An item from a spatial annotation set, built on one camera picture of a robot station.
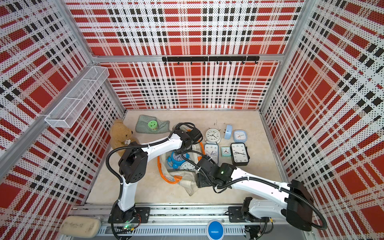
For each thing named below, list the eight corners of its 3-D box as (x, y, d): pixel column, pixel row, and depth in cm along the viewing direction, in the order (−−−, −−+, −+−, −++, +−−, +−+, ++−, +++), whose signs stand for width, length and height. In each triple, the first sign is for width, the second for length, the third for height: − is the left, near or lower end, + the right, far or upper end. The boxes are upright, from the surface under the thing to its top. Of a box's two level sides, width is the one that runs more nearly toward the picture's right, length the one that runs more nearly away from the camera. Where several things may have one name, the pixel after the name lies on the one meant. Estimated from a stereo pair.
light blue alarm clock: (224, 140, 104) (226, 133, 98) (223, 131, 109) (224, 124, 103) (231, 140, 104) (233, 133, 98) (230, 131, 109) (231, 124, 103)
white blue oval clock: (234, 142, 103) (234, 140, 101) (232, 131, 109) (232, 129, 107) (248, 142, 103) (248, 140, 101) (245, 131, 109) (246, 129, 107)
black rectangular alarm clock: (232, 165, 92) (233, 163, 90) (229, 145, 102) (230, 142, 99) (250, 165, 92) (251, 163, 90) (245, 145, 102) (246, 142, 99)
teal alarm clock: (221, 156, 97) (221, 154, 95) (220, 149, 100) (221, 147, 98) (231, 156, 96) (231, 154, 95) (229, 149, 100) (230, 147, 98)
